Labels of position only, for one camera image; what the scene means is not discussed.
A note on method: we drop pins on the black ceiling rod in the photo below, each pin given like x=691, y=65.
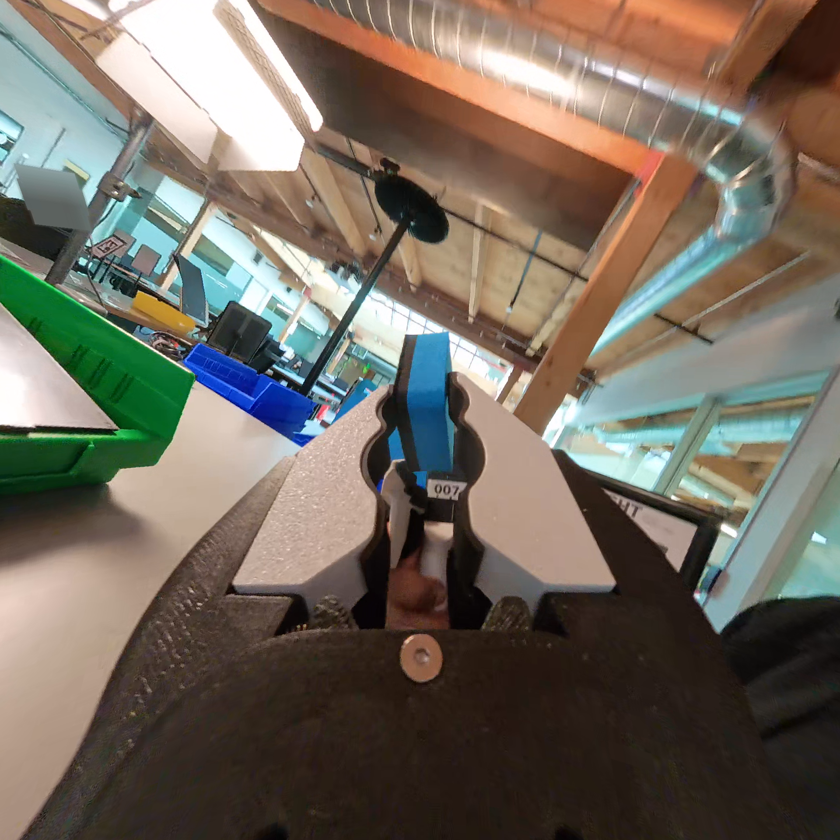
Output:
x=525, y=246

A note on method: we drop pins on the yellow storage bin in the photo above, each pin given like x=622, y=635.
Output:
x=164, y=313

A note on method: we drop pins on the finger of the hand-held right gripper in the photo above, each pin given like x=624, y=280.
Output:
x=397, y=512

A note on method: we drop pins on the wooden post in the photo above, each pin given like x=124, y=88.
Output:
x=604, y=295

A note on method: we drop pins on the small marker tag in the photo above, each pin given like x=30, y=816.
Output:
x=110, y=247

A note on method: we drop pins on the black monitor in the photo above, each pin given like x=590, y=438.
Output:
x=239, y=331

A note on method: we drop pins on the green plastic bin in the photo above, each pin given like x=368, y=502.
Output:
x=131, y=394

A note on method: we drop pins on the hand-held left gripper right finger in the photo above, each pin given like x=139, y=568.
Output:
x=544, y=525

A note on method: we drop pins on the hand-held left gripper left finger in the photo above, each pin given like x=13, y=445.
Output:
x=302, y=525

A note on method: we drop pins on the blue black sponge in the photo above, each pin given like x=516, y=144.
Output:
x=426, y=407

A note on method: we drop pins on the bent silver air duct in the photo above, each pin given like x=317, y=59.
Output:
x=590, y=72

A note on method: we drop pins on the bright white light panel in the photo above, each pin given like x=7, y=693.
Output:
x=197, y=85

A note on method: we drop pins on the grey light pole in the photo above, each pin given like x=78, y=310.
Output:
x=98, y=197

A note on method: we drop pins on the dark tilted panel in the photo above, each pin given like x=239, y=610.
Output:
x=192, y=289

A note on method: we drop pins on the black disc-top floor stand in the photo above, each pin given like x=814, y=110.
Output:
x=410, y=207

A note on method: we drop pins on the person's right hand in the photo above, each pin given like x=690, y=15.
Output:
x=417, y=597

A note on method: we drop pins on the black-framed marker sign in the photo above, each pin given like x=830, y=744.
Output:
x=695, y=544

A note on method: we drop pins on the stack of blue bins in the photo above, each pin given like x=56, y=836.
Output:
x=262, y=394

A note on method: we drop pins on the black sheet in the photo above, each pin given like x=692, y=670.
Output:
x=39, y=380

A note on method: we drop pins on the person's right forearm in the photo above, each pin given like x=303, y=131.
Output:
x=794, y=689

